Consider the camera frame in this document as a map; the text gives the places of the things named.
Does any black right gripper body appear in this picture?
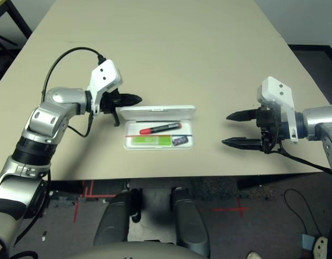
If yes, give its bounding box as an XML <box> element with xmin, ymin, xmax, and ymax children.
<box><xmin>254</xmin><ymin>106</ymin><xmax>285</xmax><ymax>155</ymax></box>

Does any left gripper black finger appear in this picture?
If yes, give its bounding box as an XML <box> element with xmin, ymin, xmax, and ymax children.
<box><xmin>111</xmin><ymin>107</ymin><xmax>121</xmax><ymax>127</ymax></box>
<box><xmin>116</xmin><ymin>93</ymin><xmax>143</xmax><ymax>107</ymax></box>

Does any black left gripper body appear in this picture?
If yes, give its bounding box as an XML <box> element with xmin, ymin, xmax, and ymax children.
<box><xmin>100</xmin><ymin>90</ymin><xmax>121</xmax><ymax>115</ymax></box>

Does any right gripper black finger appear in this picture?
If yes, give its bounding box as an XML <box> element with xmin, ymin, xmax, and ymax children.
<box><xmin>226</xmin><ymin>108</ymin><xmax>260</xmax><ymax>122</ymax></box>
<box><xmin>221</xmin><ymin>137</ymin><xmax>264</xmax><ymax>152</ymax></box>

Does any white hinged pencil case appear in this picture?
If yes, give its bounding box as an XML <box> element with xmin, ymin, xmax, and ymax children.
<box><xmin>119</xmin><ymin>104</ymin><xmax>198</xmax><ymax>151</ymax></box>

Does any green highlighter pen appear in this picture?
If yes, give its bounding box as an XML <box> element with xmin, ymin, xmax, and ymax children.
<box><xmin>130</xmin><ymin>135</ymin><xmax>172</xmax><ymax>148</ymax></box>

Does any black marker with red cap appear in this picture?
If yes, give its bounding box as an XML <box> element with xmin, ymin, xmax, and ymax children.
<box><xmin>139</xmin><ymin>122</ymin><xmax>182</xmax><ymax>135</ymax></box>

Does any dark grey robot right leg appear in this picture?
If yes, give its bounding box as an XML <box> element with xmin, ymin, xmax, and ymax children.
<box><xmin>170</xmin><ymin>187</ymin><xmax>211</xmax><ymax>257</ymax></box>

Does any dark grey robot leg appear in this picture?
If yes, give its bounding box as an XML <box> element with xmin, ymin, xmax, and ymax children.
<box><xmin>93</xmin><ymin>190</ymin><xmax>141</xmax><ymax>246</ymax></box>
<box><xmin>170</xmin><ymin>187</ymin><xmax>211</xmax><ymax>257</ymax></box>

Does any dark grey robot left leg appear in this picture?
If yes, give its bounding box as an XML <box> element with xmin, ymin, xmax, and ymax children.
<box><xmin>93</xmin><ymin>190</ymin><xmax>141</xmax><ymax>246</ymax></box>

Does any small blue floor box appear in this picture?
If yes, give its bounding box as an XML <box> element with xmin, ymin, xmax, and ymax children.
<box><xmin>299</xmin><ymin>233</ymin><xmax>315</xmax><ymax>250</ymax></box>

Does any black-framed side table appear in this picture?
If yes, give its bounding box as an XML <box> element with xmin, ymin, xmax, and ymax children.
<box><xmin>0</xmin><ymin>0</ymin><xmax>32</xmax><ymax>38</ymax></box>

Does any white perforated shoe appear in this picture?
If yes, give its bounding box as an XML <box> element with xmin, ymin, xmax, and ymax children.
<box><xmin>313</xmin><ymin>235</ymin><xmax>329</xmax><ymax>259</ymax></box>

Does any grey robot torso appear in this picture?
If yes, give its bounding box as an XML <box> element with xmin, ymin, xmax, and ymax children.
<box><xmin>65</xmin><ymin>241</ymin><xmax>207</xmax><ymax>259</ymax></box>

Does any short black left gripper cable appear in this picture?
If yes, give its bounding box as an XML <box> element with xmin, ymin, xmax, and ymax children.
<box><xmin>67</xmin><ymin>112</ymin><xmax>93</xmax><ymax>138</ymax></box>

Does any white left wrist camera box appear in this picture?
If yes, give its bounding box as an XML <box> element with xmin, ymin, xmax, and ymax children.
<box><xmin>86</xmin><ymin>59</ymin><xmax>123</xmax><ymax>116</ymax></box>

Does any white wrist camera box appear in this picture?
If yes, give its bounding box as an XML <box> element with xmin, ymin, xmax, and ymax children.
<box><xmin>86</xmin><ymin>59</ymin><xmax>123</xmax><ymax>116</ymax></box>
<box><xmin>256</xmin><ymin>76</ymin><xmax>299</xmax><ymax>143</ymax></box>

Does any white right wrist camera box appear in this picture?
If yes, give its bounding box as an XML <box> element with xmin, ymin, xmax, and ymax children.
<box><xmin>256</xmin><ymin>76</ymin><xmax>299</xmax><ymax>143</ymax></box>

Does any black left camera cable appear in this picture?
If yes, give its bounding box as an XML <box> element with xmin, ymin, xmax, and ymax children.
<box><xmin>41</xmin><ymin>47</ymin><xmax>106</xmax><ymax>95</ymax></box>

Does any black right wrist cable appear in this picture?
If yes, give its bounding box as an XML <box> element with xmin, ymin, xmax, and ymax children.
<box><xmin>264</xmin><ymin>140</ymin><xmax>332</xmax><ymax>175</ymax></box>

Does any thin black floor cable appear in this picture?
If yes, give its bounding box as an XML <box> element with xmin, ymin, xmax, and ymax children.
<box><xmin>283</xmin><ymin>188</ymin><xmax>322</xmax><ymax>235</ymax></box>

